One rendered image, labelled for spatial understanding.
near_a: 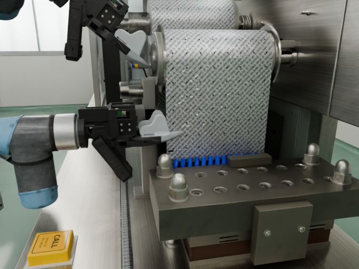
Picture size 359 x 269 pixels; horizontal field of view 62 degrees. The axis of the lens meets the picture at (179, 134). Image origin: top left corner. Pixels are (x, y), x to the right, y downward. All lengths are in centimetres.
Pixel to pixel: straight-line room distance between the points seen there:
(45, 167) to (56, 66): 568
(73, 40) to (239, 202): 44
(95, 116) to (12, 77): 593
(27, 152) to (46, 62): 572
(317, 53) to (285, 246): 40
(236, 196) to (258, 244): 9
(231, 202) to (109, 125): 29
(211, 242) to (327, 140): 56
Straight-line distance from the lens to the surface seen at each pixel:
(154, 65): 65
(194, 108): 65
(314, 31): 73
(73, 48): 64
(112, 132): 61
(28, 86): 647
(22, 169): 66
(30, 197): 68
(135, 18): 90
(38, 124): 63
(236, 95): 67
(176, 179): 50
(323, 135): 99
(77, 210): 78
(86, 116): 62
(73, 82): 629
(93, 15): 62
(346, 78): 64
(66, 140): 62
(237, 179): 60
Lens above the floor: 129
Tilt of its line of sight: 18 degrees down
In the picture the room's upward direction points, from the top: straight up
